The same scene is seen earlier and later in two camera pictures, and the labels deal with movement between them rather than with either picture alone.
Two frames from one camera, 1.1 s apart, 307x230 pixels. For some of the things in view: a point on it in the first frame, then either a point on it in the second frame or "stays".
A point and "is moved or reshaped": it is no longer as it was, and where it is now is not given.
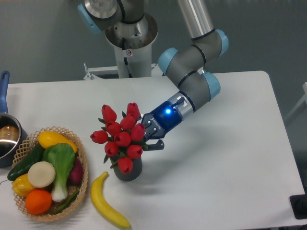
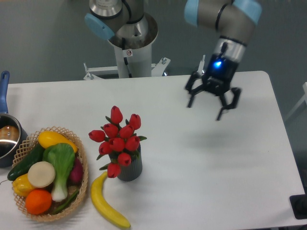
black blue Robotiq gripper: [164, 119] to [218, 80]
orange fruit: [38, 201] stays
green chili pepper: [67, 203] stays
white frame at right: [304, 86] stays
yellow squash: [47, 138] stays
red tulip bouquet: [124, 141] is moved or reshaped
